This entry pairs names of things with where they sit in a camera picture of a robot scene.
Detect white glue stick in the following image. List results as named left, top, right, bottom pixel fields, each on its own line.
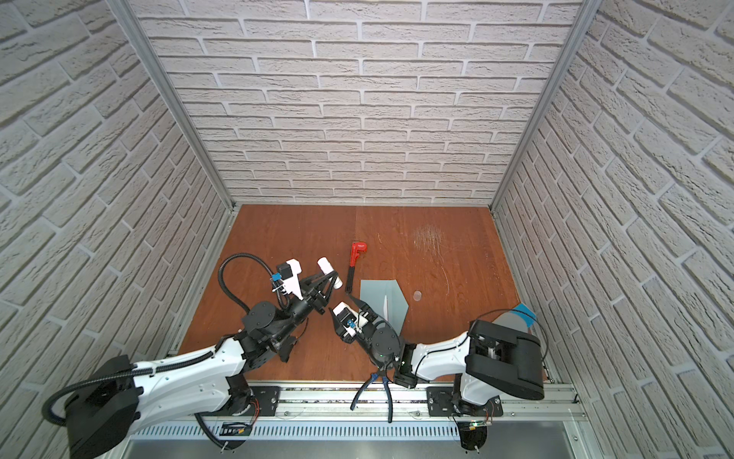
left=317, top=257, right=343, bottom=289

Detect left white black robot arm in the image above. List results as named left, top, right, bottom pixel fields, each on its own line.
left=41, top=257, right=342, bottom=458

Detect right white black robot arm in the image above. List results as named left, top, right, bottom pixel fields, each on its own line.
left=330, top=298, right=545, bottom=420

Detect blue black pliers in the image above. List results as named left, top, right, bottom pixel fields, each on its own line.
left=350, top=366, right=395, bottom=425

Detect small black clip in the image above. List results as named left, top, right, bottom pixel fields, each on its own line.
left=278, top=336, right=298, bottom=363

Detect red black pipe wrench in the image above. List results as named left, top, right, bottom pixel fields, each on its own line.
left=345, top=241, right=367, bottom=294

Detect grey blue work glove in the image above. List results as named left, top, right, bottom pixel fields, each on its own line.
left=492, top=304, right=536, bottom=333

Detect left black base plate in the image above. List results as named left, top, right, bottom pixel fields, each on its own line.
left=227, top=386, right=281, bottom=417

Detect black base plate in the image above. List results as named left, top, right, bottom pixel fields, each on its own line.
left=227, top=386, right=281, bottom=417
left=425, top=386, right=504, bottom=419

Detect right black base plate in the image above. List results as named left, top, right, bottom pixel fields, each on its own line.
left=425, top=386, right=504, bottom=419

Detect white slotted cable duct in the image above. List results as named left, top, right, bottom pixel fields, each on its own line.
left=133, top=422, right=464, bottom=443

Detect aluminium frame rail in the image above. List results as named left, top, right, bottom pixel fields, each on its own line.
left=117, top=366, right=586, bottom=425

